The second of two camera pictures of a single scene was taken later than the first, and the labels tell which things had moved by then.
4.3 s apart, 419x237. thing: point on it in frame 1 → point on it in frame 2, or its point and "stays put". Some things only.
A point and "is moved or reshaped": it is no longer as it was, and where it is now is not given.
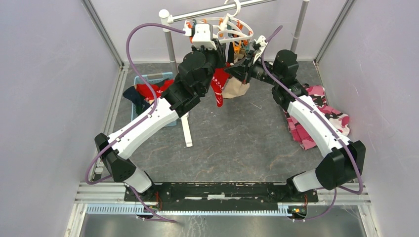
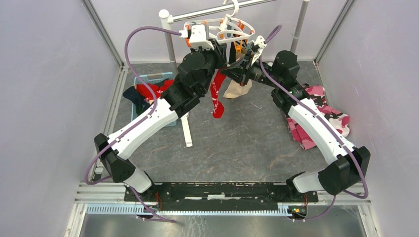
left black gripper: [219, 53] stays put
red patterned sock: [220, 76] is moved or reshaped
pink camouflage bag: [304, 133] stays put
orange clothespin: [190, 25] → [187, 40]
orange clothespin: [237, 47] stays put
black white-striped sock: [230, 59] stays put
